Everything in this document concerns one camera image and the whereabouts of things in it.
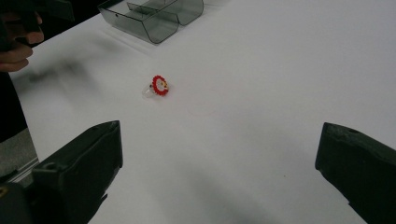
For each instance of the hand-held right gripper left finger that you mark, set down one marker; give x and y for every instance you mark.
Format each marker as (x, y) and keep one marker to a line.
(77, 168)

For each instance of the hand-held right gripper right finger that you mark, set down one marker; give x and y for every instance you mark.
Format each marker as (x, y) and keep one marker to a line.
(361, 168)

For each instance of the smoky transparent plastic organizer box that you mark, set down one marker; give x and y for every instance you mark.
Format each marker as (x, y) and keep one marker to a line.
(152, 18)

